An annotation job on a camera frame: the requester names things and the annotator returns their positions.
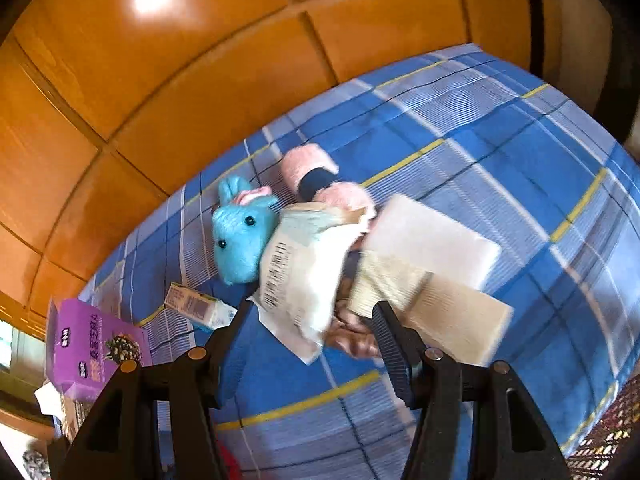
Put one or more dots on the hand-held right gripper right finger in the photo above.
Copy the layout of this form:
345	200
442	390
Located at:
395	357

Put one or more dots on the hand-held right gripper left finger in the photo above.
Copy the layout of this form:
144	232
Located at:
226	344

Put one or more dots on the beige mesh cloth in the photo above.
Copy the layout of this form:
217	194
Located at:
450	310

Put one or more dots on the blue plush bunny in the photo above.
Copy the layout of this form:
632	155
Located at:
240	245

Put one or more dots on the pink patterned cloth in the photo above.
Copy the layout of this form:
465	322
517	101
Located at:
350	341

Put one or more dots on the small white carton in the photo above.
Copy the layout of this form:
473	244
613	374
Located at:
195	305

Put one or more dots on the white foam block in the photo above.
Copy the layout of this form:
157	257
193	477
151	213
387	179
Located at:
430	240

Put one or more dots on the purple printed box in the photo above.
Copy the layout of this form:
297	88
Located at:
80	355

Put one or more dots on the pink plush with navy band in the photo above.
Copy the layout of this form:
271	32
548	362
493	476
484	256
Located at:
345	197

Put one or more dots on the dark patterned rug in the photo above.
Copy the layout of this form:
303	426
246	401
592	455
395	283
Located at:
615	435

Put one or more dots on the orange wooden wardrobe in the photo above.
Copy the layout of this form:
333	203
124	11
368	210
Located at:
200	85

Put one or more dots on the window with wooden frame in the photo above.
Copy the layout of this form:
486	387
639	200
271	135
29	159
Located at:
20	347

